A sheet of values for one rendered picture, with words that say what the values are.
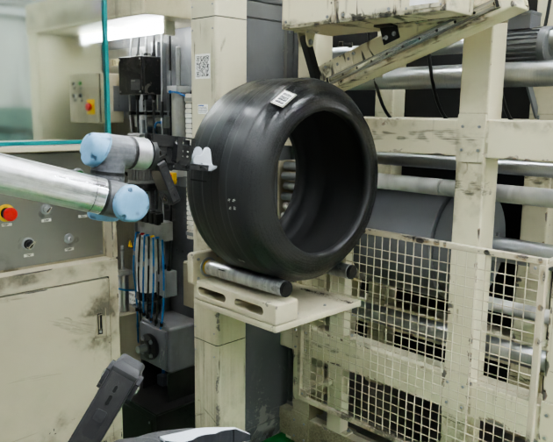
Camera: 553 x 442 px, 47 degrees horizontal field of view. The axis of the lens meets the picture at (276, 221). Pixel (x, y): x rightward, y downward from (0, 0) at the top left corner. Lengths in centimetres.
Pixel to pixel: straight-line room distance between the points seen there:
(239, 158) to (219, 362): 79
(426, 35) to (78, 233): 122
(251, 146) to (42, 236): 77
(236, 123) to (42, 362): 96
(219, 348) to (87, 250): 53
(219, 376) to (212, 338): 13
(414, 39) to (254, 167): 67
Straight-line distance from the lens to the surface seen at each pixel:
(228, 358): 218
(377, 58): 207
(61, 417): 222
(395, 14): 189
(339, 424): 266
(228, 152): 165
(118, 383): 59
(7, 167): 128
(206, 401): 225
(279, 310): 174
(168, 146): 156
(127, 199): 132
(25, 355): 209
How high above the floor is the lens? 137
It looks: 10 degrees down
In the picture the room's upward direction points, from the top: 1 degrees clockwise
